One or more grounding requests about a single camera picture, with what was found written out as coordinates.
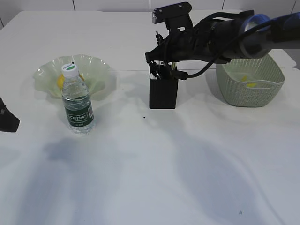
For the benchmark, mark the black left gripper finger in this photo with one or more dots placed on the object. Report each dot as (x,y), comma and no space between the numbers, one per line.
(8,122)

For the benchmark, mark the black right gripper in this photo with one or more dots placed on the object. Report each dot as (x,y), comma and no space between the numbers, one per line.
(178,46)

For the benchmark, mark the yellow utility knife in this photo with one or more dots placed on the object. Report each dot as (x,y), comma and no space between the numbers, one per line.
(173,65)

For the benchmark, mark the black pen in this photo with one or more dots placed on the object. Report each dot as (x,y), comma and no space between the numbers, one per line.
(154,69)
(159,38)

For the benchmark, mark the yellow pear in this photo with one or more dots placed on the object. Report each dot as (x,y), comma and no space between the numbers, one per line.
(61,79)

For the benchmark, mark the yellow waste paper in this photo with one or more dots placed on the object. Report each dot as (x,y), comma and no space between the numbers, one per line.
(246,79)

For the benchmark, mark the clear water bottle green label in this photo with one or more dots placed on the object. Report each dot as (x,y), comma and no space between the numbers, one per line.
(76,100)

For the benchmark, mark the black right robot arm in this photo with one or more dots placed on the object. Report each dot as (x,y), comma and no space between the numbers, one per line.
(219,42)

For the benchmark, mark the black square pen holder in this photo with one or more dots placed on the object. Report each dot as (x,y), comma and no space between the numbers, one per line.
(163,93)

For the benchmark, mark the green woven plastic basket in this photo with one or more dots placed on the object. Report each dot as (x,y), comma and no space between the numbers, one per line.
(265,72)

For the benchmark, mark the green wavy glass plate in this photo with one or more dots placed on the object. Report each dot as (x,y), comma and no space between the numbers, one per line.
(93,70)

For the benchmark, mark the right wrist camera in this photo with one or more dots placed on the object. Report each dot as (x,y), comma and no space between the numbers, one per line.
(174,16)

